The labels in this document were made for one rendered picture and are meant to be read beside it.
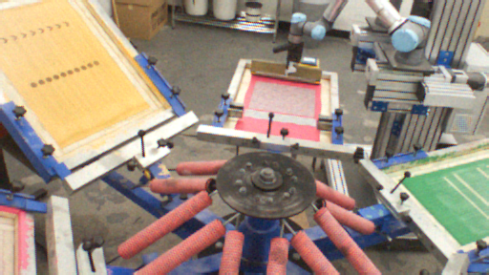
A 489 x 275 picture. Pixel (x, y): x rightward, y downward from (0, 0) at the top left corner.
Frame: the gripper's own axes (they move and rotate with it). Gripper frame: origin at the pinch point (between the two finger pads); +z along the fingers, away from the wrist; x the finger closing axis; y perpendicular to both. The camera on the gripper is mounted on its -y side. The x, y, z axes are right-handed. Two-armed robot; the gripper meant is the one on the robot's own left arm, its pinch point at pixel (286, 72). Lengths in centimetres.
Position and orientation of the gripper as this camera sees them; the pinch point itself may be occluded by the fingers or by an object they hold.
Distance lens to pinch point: 269.2
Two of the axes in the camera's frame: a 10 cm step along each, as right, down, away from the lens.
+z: -1.6, 8.5, 5.1
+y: 9.9, 1.6, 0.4
